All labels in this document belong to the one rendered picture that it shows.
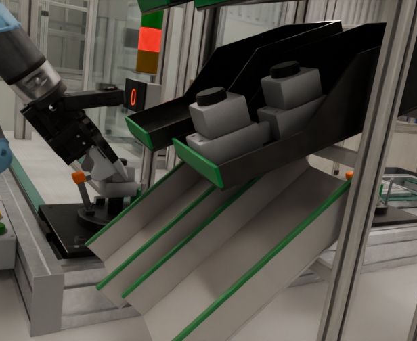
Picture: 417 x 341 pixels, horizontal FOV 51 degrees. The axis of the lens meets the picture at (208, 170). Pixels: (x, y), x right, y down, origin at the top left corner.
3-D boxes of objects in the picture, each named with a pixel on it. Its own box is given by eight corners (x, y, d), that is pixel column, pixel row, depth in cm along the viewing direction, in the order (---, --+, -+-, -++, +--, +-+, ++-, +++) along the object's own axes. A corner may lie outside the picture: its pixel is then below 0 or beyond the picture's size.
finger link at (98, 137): (107, 163, 82) (77, 126, 79) (115, 157, 82) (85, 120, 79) (113, 165, 78) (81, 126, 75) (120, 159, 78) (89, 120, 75)
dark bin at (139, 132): (151, 153, 51) (130, 91, 48) (129, 132, 62) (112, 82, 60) (349, 77, 58) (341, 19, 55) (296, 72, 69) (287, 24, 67)
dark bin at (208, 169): (221, 193, 38) (198, 113, 36) (177, 157, 50) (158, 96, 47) (462, 90, 45) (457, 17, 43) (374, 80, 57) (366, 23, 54)
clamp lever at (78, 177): (85, 212, 83) (73, 176, 79) (82, 208, 84) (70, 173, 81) (103, 205, 84) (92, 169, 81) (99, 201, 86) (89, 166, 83)
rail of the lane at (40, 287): (30, 337, 66) (33, 271, 64) (-21, 176, 139) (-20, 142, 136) (67, 330, 69) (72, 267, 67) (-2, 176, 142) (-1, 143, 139)
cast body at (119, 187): (104, 198, 83) (107, 162, 81) (97, 191, 86) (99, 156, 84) (145, 195, 87) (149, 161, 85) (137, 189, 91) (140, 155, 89)
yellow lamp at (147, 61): (140, 72, 99) (143, 50, 98) (132, 70, 103) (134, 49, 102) (160, 74, 102) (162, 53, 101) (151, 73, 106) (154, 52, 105)
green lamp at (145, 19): (145, 26, 97) (147, 3, 96) (137, 26, 101) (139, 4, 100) (165, 30, 100) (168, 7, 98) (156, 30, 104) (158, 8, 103)
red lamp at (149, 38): (143, 49, 98) (145, 26, 97) (134, 49, 102) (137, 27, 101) (163, 53, 101) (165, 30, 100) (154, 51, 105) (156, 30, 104)
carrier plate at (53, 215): (66, 264, 71) (67, 252, 71) (37, 213, 91) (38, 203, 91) (193, 249, 84) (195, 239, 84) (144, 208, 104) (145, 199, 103)
